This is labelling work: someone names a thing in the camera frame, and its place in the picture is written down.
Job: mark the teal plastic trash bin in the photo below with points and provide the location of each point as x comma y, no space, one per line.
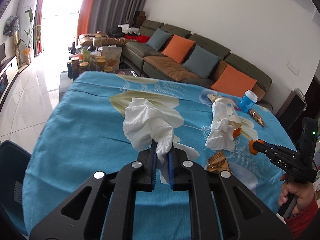
14,162

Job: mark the far teal cushion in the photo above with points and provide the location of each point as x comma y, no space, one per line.
158,39

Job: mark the grey orange curtain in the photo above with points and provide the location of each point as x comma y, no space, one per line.
104,15

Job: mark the white tv cabinet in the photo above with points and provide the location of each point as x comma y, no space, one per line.
8,76

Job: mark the red cloth on sofa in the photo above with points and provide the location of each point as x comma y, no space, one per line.
139,38

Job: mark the near teal cushion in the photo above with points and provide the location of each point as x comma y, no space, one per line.
201,62

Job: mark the gold snack packet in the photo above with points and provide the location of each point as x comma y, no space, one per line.
255,116

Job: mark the dark coffee table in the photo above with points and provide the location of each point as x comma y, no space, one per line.
89,58

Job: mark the potted green plant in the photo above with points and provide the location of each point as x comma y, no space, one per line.
25,35

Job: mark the orange cushion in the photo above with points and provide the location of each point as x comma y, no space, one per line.
178,48
233,82

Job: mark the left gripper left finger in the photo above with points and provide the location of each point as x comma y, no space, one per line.
103,207

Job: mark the far orange cushion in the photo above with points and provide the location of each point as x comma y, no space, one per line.
178,48

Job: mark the teal cushion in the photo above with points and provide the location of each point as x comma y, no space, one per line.
201,62
158,39

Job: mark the kraft snack bag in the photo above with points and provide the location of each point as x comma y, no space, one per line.
112,55

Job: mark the clear cracker packet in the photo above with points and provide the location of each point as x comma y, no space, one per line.
213,97

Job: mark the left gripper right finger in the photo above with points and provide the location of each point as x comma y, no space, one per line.
221,206

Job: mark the white paper cup blue dots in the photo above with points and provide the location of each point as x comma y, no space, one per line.
223,108

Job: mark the white tissue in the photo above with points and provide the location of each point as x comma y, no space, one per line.
221,136
145,122

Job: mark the person's right hand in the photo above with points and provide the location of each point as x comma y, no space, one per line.
304,193

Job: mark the orange peel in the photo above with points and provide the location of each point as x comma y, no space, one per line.
256,146

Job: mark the left window curtain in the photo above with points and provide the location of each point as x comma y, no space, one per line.
37,46

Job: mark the near orange cushion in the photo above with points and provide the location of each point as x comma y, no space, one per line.
233,82

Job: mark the gold foil wrapper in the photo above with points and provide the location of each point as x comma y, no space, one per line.
218,163

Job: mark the brown sofa seat pad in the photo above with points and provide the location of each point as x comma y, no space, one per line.
162,67

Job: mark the white standing air conditioner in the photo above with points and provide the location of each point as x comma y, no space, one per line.
25,3

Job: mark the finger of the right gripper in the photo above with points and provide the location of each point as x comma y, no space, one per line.
280,150

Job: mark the black small monitor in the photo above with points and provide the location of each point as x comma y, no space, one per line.
2,52

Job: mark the green sectional sofa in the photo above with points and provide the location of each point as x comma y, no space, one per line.
134,53

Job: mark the blue floral tablecloth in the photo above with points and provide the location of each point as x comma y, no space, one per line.
104,120

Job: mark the blue white-lid coffee cup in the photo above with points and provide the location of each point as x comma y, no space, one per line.
247,101

